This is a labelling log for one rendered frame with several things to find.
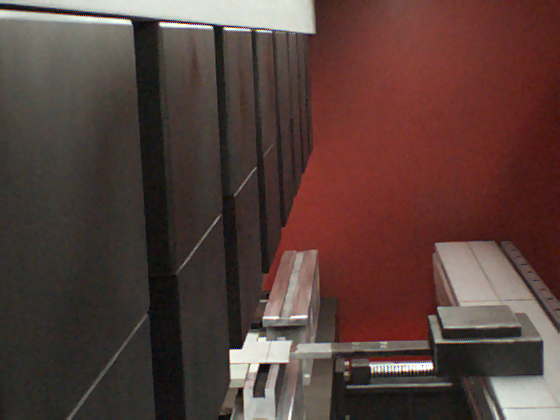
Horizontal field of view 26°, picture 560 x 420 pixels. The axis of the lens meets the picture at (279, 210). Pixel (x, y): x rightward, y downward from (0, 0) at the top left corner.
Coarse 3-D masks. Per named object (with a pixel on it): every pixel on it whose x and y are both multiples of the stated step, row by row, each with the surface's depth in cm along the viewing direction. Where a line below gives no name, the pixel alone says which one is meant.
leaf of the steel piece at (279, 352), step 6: (276, 342) 132; (282, 342) 132; (288, 342) 132; (270, 348) 129; (276, 348) 129; (282, 348) 129; (288, 348) 129; (270, 354) 127; (276, 354) 127; (282, 354) 127; (288, 354) 127; (270, 360) 124; (276, 360) 124; (282, 360) 124; (288, 360) 124
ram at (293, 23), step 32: (0, 0) 21; (32, 0) 23; (64, 0) 26; (96, 0) 29; (128, 0) 33; (160, 0) 39; (192, 0) 47; (224, 0) 59; (256, 0) 78; (288, 0) 119
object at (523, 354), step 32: (448, 320) 125; (480, 320) 124; (512, 320) 123; (320, 352) 126; (352, 352) 126; (384, 352) 126; (416, 352) 126; (448, 352) 121; (480, 352) 121; (512, 352) 121
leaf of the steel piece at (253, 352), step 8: (248, 344) 131; (256, 344) 131; (264, 344) 131; (232, 352) 128; (240, 352) 128; (248, 352) 128; (256, 352) 128; (264, 352) 128; (232, 360) 125; (240, 360) 125; (248, 360) 125; (256, 360) 125; (264, 360) 125
